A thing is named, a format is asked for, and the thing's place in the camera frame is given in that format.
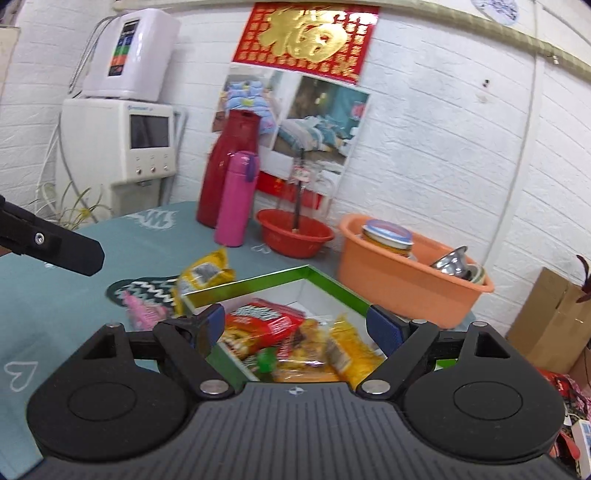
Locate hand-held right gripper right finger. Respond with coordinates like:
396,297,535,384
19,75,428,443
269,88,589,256
355,305,511,400

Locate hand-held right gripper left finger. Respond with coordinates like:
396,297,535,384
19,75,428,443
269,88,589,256
81,304,234,400

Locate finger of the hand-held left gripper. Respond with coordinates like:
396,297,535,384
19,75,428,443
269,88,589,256
0,194,106,277

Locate yellow snack packet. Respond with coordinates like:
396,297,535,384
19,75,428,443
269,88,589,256
172,248,236,315
324,314,385,389

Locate green cardboard box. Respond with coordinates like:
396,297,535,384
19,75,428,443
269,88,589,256
181,264,445,394

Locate green snack packet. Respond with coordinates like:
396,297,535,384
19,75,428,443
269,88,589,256
255,348,279,376

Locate clear chocolate muffin packet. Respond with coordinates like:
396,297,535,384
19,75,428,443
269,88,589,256
277,318,334,370

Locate green potted plant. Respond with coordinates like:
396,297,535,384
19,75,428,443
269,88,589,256
28,181,112,230

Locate orange plastic basin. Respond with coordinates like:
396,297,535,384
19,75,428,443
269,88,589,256
337,213,496,330

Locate red snack packet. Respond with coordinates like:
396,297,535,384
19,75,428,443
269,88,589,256
221,298,306,361

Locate teal tablecloth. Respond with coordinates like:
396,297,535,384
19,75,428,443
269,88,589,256
0,200,342,467

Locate pink snack packet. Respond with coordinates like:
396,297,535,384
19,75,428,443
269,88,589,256
123,292,170,332

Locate black zigzag mat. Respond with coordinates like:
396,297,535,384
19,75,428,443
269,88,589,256
106,275,182,320

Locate orange snack packet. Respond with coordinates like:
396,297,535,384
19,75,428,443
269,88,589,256
272,360,343,385

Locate blue lidded jar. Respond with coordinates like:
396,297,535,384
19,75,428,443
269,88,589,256
360,220,415,260

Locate metal bowl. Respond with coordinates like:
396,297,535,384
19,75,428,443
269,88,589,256
429,246,486,285

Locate white appliance with screen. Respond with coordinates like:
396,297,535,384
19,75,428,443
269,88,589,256
54,98,180,219

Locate red plastic basin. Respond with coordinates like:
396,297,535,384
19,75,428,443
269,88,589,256
255,209,335,259

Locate pink bottle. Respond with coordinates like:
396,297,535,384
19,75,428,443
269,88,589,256
213,150,260,248

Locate large cardboard box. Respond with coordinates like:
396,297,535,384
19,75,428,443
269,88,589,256
505,267,591,376

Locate pink floral tablecloth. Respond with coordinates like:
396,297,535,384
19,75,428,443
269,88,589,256
537,368,591,464

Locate red thermos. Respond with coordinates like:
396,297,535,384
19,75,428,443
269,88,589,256
196,109,262,230

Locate white water purifier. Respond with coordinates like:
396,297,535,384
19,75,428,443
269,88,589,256
82,8,182,102

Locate dark red plant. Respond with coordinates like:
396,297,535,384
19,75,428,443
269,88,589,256
575,254,591,304

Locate white power strip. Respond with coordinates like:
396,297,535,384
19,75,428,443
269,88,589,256
571,419,591,466

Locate bedding wall poster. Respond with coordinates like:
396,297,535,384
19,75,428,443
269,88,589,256
211,64,371,177

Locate white wall cable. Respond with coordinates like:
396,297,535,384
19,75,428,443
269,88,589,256
484,0,546,269

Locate red gold wall poster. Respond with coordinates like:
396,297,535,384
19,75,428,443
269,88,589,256
232,2,380,86

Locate olive wall hose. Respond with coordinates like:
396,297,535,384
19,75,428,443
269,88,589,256
115,0,591,71

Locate white round wall decoration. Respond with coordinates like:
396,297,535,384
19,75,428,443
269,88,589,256
471,0,520,27

